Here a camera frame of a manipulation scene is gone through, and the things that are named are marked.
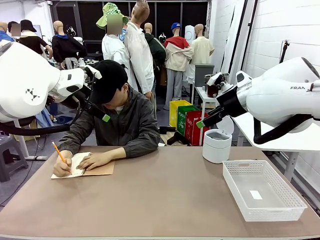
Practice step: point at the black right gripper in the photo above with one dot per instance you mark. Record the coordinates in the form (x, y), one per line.
(231, 102)

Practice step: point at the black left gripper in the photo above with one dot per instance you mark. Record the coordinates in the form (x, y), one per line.
(80, 98)

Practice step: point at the yellow pencil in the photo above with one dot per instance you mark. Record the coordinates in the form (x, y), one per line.
(58, 151)

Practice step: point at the spiral notebook brown cover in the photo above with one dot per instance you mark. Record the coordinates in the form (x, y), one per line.
(102, 168)

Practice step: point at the person's left forearm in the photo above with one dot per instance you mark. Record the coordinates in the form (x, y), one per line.
(140, 148)

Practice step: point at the person's right forearm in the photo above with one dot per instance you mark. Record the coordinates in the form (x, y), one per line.
(72, 140)

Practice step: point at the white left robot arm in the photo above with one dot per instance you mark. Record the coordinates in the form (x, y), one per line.
(25, 82)

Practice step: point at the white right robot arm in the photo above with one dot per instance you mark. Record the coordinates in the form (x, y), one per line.
(275, 100)

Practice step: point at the person's left hand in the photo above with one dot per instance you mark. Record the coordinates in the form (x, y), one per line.
(97, 160)

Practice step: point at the person's right hand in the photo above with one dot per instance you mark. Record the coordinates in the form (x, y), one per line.
(61, 167)

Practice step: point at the red recycling bin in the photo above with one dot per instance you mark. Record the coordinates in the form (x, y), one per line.
(193, 132)

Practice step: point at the small white table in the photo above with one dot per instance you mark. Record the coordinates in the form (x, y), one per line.
(203, 96)

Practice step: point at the brown glass jar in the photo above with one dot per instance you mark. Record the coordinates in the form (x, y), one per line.
(212, 93)

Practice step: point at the person's head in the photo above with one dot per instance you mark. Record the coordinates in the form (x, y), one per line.
(120, 98)

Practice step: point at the white lidded trash bin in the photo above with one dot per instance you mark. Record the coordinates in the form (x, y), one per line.
(216, 150)

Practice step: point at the black baseball cap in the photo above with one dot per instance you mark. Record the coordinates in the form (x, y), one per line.
(107, 80)

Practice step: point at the dark grey jacket torso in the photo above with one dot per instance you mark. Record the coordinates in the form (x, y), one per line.
(132, 120)

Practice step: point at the white side table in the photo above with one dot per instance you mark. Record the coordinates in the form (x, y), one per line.
(246, 130)

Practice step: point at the yellow recycling bin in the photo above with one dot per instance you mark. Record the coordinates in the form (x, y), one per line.
(176, 112)

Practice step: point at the metal container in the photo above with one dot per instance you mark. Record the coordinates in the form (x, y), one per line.
(225, 76)

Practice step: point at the grey box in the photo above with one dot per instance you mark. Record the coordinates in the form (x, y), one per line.
(203, 75)

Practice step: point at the blue cloth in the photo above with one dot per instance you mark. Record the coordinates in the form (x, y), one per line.
(46, 120)

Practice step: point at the white shirt figure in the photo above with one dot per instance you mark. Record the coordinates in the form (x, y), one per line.
(113, 50)

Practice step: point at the mannequin cream shirt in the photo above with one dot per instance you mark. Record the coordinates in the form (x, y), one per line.
(202, 50)

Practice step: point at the standing person in grey trousers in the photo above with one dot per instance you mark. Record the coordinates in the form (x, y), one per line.
(140, 55)

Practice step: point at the mannequin black sweater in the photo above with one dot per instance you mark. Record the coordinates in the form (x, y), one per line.
(67, 47)

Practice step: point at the mannequin red beige jacket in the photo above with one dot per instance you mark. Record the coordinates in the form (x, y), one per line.
(177, 55)

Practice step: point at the mannequin dark green hoodie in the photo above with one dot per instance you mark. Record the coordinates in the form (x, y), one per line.
(157, 50)

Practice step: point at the black leaning pole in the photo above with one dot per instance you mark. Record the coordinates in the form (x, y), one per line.
(243, 37)

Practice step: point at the white sticker label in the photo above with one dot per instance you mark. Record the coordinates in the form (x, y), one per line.
(255, 195)

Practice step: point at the grey plastic stool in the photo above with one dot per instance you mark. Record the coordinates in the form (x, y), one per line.
(12, 150)

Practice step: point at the green checkered sun hat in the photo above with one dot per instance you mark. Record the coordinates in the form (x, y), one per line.
(105, 17)

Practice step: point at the mannequin black top white scarf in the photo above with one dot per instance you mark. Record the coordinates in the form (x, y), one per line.
(32, 42)

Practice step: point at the black tripod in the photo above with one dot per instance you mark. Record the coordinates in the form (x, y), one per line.
(284, 50)

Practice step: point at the blue cap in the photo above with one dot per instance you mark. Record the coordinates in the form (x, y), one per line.
(176, 25)

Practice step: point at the white perforated plastic basket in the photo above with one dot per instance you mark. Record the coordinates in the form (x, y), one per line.
(265, 212)

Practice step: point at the black bucket hat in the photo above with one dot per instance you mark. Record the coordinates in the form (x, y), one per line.
(27, 26)

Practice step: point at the dark haired bystander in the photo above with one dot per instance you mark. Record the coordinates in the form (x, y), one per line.
(15, 29)

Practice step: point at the mannequin blue shirt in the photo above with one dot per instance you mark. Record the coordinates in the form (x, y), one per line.
(5, 35)

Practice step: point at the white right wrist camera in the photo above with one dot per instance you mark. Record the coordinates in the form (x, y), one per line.
(218, 81)

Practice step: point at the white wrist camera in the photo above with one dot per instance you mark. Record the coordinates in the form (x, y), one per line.
(218, 81)
(93, 72)

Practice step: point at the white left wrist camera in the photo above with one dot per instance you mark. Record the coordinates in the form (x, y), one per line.
(93, 72)

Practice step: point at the white desk leg frame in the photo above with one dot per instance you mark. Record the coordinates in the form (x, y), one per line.
(23, 145)

